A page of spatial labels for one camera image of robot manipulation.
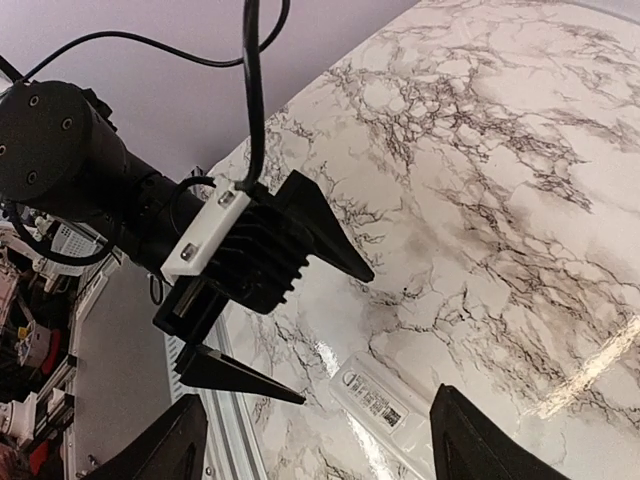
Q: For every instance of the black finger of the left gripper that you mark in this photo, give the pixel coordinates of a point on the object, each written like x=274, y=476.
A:
x=302, y=199
x=200, y=366

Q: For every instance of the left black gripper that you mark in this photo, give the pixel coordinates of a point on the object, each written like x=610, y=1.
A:
x=61, y=155

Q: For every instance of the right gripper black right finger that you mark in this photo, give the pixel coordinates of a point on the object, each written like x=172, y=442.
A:
x=468, y=445

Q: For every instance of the right gripper triangular left finger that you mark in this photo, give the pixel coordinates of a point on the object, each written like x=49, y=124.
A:
x=173, y=447

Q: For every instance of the white remote control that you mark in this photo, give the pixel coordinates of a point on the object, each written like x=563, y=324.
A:
x=415, y=452

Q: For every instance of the remote battery cover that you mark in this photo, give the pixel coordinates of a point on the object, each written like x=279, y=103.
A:
x=377, y=399

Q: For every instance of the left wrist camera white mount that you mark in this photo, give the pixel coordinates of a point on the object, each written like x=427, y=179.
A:
x=245, y=246

